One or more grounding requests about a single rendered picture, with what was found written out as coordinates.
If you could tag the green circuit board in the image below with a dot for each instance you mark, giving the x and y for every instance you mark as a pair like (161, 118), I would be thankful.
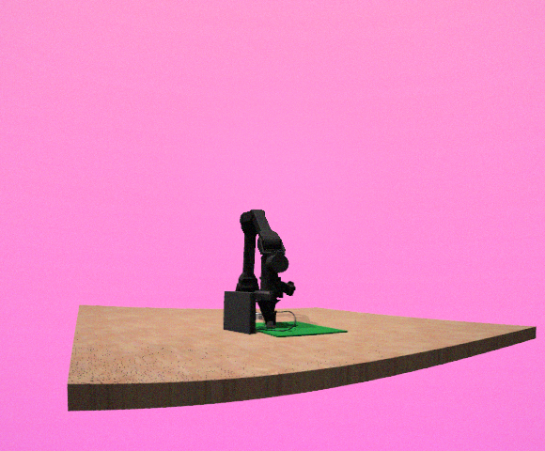
(299, 329)

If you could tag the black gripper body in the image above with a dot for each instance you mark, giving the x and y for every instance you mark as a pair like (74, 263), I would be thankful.
(265, 292)

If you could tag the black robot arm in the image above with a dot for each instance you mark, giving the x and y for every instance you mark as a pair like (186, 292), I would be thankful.
(269, 244)

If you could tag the black cooling fan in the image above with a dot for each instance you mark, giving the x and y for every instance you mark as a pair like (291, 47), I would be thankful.
(240, 311)

